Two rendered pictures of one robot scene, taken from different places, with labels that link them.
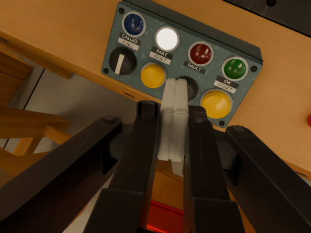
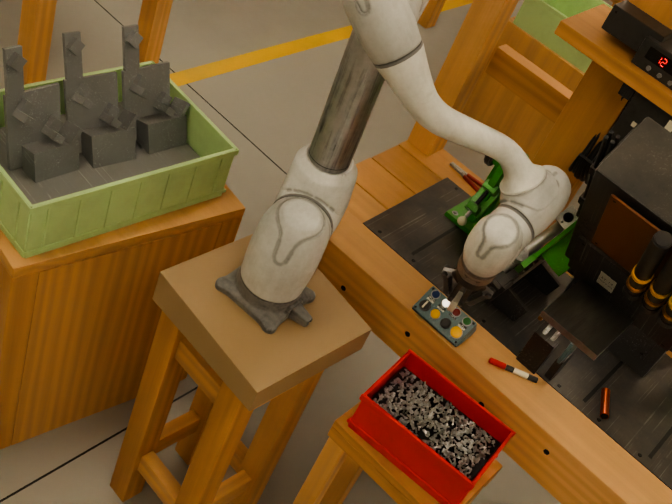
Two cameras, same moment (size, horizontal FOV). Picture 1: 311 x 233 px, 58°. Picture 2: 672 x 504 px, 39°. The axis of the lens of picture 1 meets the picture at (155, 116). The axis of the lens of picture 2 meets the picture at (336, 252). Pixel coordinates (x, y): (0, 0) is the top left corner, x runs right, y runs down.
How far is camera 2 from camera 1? 215 cm
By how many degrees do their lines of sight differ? 46
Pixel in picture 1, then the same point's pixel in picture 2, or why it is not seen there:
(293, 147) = (480, 367)
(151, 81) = (435, 314)
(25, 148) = (184, 424)
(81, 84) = not seen: hidden behind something
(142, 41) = (436, 301)
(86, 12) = (409, 289)
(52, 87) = not seen: hidden behind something
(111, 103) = not seen: hidden behind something
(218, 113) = (456, 333)
